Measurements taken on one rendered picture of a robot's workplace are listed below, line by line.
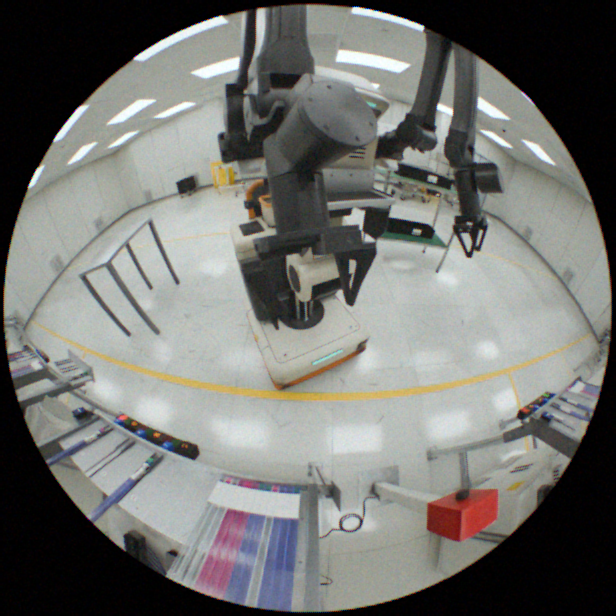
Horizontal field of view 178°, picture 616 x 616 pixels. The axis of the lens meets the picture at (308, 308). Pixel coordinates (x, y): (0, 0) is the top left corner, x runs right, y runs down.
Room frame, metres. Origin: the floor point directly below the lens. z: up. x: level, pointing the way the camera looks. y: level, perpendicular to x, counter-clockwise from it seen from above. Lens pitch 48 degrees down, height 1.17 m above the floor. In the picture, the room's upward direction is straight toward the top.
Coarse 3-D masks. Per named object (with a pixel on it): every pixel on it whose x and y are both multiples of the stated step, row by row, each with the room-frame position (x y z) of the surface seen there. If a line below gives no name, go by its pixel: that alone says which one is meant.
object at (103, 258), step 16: (144, 224) 1.28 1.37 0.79; (112, 240) 1.10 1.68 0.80; (128, 240) 1.01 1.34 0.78; (160, 240) 1.41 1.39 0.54; (96, 256) 0.87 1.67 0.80; (112, 256) 0.79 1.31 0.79; (80, 272) 0.69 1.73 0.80; (112, 272) 0.72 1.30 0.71; (144, 272) 1.36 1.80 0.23; (112, 320) 0.66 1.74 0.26; (144, 320) 0.72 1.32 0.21; (128, 336) 0.66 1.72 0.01
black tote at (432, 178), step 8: (400, 168) 1.77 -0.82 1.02; (408, 168) 1.75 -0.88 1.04; (416, 168) 1.91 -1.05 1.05; (408, 176) 1.75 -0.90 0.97; (416, 176) 1.75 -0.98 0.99; (424, 176) 1.74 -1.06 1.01; (432, 176) 1.74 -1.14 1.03; (440, 176) 1.73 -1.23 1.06; (432, 184) 1.74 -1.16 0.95; (440, 184) 1.73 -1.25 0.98; (448, 184) 1.73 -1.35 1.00
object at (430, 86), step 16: (432, 32) 0.49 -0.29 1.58; (432, 48) 0.51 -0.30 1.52; (448, 48) 0.49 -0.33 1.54; (432, 64) 0.51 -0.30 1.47; (432, 80) 0.51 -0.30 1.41; (416, 96) 0.55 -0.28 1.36; (432, 96) 0.51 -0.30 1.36; (416, 112) 0.54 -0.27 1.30; (432, 112) 0.53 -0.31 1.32; (400, 128) 0.56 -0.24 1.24; (416, 128) 0.52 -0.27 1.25; (432, 128) 0.56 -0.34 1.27; (416, 144) 0.53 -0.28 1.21
